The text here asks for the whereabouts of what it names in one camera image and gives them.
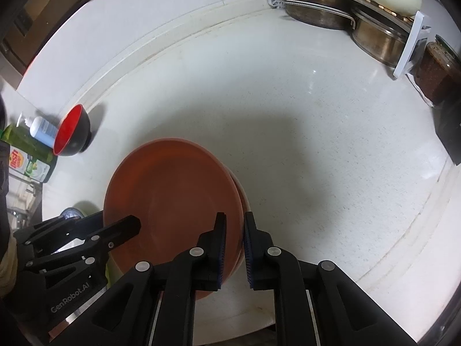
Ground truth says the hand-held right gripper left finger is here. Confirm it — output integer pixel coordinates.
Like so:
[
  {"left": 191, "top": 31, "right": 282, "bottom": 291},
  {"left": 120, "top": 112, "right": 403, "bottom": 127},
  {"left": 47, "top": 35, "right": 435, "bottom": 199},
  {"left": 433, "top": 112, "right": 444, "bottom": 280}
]
[{"left": 50, "top": 212, "right": 228, "bottom": 346}]

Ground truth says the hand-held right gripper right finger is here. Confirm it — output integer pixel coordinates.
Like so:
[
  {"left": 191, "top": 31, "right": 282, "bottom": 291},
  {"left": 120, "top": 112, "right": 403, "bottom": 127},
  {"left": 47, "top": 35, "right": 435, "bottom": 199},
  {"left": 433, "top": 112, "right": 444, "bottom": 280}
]
[{"left": 243, "top": 211, "right": 420, "bottom": 346}]

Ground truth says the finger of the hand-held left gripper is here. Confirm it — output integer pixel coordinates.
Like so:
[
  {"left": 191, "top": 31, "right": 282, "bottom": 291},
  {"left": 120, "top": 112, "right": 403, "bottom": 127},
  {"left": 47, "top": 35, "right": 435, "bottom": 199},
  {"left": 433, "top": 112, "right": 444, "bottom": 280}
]
[
  {"left": 14, "top": 211, "right": 106, "bottom": 246},
  {"left": 24, "top": 215, "right": 142, "bottom": 275}
]

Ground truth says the orange plate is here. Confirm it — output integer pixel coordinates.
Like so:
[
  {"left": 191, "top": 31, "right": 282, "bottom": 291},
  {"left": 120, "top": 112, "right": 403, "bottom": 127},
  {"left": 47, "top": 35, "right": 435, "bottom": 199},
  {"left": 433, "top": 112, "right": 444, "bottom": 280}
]
[{"left": 103, "top": 138, "right": 245, "bottom": 300}]

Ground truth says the person's left forearm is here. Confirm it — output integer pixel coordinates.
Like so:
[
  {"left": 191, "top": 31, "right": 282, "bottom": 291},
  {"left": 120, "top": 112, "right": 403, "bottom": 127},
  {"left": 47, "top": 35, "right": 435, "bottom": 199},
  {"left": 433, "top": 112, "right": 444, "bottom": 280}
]
[{"left": 0, "top": 238, "right": 18, "bottom": 298}]

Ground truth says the green dish soap bottle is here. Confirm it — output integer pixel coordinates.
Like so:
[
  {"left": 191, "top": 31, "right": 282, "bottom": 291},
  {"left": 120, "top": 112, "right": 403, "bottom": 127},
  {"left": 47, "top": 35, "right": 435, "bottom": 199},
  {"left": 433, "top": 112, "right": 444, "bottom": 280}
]
[{"left": 0, "top": 123, "right": 54, "bottom": 184}]

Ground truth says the red and black bowl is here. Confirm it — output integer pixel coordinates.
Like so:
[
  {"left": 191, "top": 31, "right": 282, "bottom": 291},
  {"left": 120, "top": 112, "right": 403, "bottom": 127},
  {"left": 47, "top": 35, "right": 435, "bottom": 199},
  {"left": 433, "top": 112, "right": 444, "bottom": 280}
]
[{"left": 53, "top": 104, "right": 92, "bottom": 157}]

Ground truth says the white pump bottle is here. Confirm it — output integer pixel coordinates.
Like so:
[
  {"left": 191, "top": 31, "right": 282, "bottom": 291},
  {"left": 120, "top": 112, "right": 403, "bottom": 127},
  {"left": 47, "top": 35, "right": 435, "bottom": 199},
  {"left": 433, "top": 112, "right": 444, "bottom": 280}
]
[{"left": 18, "top": 112, "right": 60, "bottom": 149}]

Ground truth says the black knife block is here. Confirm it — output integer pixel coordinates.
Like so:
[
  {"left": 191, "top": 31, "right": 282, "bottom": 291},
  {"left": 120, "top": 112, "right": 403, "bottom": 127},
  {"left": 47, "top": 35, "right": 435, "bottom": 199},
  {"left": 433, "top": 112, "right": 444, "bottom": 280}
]
[{"left": 434, "top": 97, "right": 461, "bottom": 166}]

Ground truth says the white plastic bag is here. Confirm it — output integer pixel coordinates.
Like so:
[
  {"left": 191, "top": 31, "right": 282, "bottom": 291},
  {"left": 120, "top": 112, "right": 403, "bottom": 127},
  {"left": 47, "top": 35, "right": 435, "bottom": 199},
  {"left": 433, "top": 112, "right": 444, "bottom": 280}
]
[{"left": 405, "top": 72, "right": 434, "bottom": 107}]

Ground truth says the wide steel pot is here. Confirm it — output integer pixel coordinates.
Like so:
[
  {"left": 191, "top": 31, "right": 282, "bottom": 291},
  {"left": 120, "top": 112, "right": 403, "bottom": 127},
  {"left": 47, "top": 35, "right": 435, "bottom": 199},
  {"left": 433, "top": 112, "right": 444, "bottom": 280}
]
[{"left": 351, "top": 7, "right": 409, "bottom": 68}]

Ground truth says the glass jar of chili sauce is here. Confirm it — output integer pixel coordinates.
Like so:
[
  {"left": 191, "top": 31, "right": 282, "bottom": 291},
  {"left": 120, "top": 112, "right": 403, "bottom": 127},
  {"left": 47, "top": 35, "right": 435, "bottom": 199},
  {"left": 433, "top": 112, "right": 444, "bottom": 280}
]
[{"left": 412, "top": 35, "right": 461, "bottom": 106}]

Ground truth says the white storage rack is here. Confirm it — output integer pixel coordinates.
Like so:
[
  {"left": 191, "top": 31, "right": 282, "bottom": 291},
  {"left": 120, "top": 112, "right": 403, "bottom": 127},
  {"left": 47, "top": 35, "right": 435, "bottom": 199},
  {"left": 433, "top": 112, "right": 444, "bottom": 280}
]
[{"left": 264, "top": 0, "right": 431, "bottom": 80}]

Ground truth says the steel pot with long handles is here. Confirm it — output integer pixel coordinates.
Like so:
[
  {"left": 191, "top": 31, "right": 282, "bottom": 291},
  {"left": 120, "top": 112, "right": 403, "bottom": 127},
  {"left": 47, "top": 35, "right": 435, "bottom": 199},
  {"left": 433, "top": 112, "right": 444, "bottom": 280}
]
[{"left": 268, "top": 0, "right": 355, "bottom": 31}]

